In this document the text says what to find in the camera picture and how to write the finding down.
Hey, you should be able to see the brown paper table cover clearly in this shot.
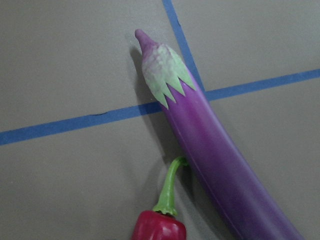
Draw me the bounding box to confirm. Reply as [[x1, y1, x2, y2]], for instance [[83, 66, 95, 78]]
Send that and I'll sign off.
[[0, 0, 320, 240]]

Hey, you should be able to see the red chili pepper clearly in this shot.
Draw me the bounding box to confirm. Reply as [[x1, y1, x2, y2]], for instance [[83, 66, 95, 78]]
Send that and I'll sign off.
[[131, 156, 188, 240]]

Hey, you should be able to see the purple eggplant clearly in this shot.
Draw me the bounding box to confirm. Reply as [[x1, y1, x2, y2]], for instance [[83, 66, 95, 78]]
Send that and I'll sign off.
[[134, 29, 302, 240]]

